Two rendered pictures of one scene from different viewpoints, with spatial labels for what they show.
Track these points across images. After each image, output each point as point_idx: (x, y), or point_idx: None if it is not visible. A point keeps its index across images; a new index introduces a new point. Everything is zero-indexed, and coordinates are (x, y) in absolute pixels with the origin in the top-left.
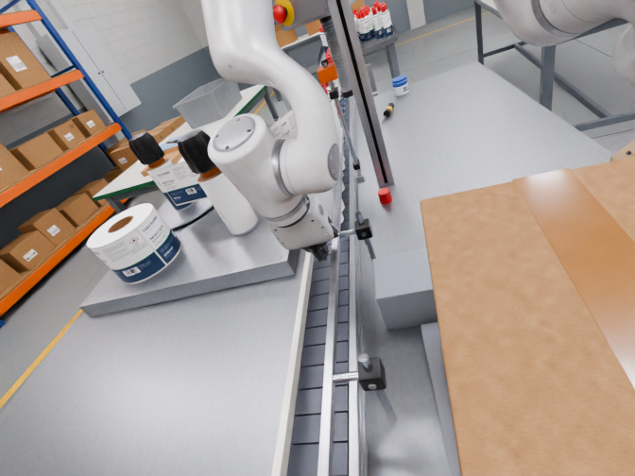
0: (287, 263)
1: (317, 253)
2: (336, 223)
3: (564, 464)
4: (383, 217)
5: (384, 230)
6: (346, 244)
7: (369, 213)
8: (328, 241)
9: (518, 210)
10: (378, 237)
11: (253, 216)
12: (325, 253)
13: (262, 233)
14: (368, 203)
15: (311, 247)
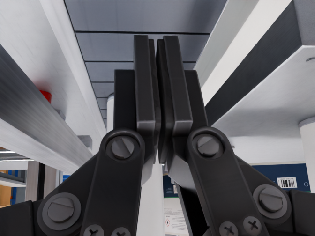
0: (302, 36)
1: (168, 105)
2: (67, 170)
3: None
4: (31, 70)
5: (14, 46)
6: (88, 52)
7: (67, 81)
8: (49, 195)
9: None
10: (24, 34)
11: (308, 138)
12: (127, 76)
13: (311, 106)
14: (74, 96)
15: (190, 165)
